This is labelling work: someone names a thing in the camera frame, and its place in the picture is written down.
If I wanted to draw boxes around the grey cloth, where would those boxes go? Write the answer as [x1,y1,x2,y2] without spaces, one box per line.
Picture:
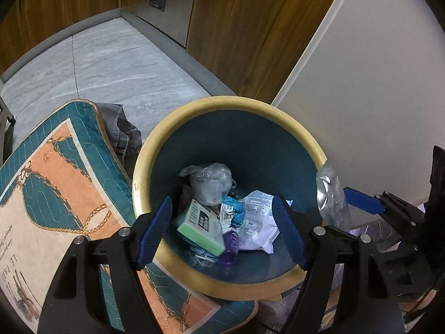
[94,102,143,166]

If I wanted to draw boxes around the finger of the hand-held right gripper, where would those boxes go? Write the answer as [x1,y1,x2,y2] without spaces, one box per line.
[343,186,427,229]

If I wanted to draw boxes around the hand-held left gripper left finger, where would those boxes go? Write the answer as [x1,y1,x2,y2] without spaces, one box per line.
[39,195,174,334]

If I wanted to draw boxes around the purple spray bottle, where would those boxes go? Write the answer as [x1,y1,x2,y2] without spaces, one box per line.
[219,228,240,275]

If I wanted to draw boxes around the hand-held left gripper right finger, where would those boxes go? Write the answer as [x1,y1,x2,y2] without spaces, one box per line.
[273,195,408,334]

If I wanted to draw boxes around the green and white box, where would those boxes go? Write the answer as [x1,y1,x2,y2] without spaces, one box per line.
[177,198,226,256]

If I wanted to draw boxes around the clear plastic bag ball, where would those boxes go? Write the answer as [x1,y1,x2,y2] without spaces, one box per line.
[179,162,239,207]

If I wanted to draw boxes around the wooden kitchen cabinets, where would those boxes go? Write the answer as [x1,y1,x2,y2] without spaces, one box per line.
[0,0,350,103]

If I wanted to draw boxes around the silver blister pack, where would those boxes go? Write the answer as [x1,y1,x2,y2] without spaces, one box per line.
[316,163,352,232]

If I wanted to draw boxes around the teal and cream quilted cloth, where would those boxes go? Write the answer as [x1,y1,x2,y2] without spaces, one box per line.
[0,99,259,334]

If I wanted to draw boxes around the teal blue wrapper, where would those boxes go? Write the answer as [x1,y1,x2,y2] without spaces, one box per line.
[218,196,249,228]

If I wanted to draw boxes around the white labelled pouch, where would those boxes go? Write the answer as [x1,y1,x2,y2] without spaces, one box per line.
[238,190,294,254]

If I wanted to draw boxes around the yellow-rimmed teal waste bin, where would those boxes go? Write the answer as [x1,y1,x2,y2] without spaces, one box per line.
[132,95,329,300]

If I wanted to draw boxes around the stainless built-in oven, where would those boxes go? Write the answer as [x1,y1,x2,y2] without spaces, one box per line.
[120,0,201,47]

